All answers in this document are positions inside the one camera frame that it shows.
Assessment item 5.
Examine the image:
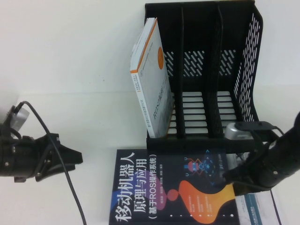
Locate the white and orange book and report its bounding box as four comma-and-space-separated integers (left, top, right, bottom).
129, 17, 175, 139

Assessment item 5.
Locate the black right camera cable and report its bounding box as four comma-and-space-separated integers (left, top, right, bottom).
269, 124, 288, 139

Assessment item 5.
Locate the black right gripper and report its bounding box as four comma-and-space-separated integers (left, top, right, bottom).
222, 140, 279, 196

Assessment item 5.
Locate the black plastic book stand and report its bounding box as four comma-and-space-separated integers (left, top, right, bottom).
144, 2, 264, 154

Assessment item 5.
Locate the white car suspension book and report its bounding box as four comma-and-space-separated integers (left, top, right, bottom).
226, 152, 279, 225

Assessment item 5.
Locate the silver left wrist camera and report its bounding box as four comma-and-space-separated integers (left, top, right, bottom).
6, 105, 30, 132

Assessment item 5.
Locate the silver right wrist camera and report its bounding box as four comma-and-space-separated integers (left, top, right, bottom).
224, 121, 276, 142

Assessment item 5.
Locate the dark blue robotics book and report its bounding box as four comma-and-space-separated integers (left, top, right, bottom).
108, 147, 242, 225

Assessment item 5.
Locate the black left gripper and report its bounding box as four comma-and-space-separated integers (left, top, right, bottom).
13, 133, 84, 183

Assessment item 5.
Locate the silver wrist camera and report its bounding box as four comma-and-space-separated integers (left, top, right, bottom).
224, 121, 276, 142
6, 105, 30, 132

